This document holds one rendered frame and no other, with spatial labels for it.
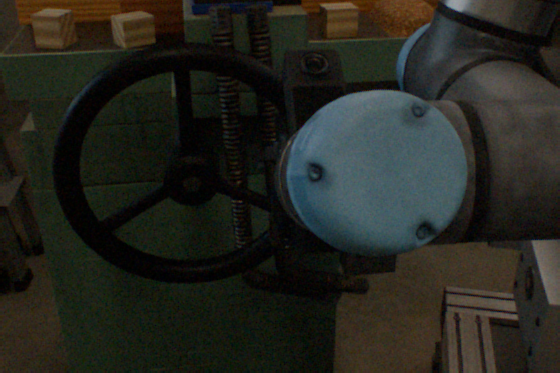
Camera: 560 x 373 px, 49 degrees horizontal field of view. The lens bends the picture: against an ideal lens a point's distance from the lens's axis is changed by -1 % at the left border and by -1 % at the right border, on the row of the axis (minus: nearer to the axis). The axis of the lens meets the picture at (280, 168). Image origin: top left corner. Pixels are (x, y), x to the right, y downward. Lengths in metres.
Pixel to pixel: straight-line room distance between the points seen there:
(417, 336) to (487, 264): 0.42
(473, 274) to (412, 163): 1.69
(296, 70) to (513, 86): 0.19
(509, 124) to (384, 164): 0.08
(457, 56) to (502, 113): 0.11
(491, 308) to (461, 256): 0.57
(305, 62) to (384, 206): 0.25
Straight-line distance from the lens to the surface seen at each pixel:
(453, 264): 1.98
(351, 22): 0.85
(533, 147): 0.32
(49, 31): 0.85
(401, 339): 1.69
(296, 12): 0.72
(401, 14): 0.89
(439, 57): 0.43
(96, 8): 0.97
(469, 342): 1.37
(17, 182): 1.96
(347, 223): 0.27
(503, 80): 0.38
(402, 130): 0.27
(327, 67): 0.49
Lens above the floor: 1.12
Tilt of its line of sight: 27 degrees down
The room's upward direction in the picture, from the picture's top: straight up
